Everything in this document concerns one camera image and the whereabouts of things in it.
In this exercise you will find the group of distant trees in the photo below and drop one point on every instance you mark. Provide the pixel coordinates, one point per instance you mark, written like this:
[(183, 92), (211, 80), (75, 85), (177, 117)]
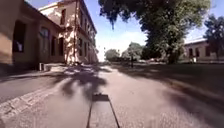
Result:
[(133, 51)]

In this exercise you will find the grey asphalt road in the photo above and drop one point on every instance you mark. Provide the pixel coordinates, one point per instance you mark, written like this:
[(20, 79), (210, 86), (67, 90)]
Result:
[(140, 100)]

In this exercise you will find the tall beige building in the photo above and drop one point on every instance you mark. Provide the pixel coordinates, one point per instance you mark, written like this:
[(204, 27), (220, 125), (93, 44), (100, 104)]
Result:
[(71, 33)]

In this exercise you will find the large leafy tree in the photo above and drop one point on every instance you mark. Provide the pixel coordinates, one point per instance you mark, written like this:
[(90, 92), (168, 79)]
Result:
[(166, 20)]

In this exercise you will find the long low beige building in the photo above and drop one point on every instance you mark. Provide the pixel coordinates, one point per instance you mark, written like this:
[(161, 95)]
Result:
[(200, 50)]

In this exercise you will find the grey paved sidewalk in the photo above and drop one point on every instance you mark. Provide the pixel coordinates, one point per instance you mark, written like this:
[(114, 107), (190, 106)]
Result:
[(20, 87)]

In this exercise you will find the pale cobbled kerb strip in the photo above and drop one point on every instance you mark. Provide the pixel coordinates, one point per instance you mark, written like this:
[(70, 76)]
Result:
[(20, 102)]

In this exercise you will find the dark tree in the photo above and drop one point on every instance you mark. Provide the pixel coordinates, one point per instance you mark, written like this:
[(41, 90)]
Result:
[(215, 33)]

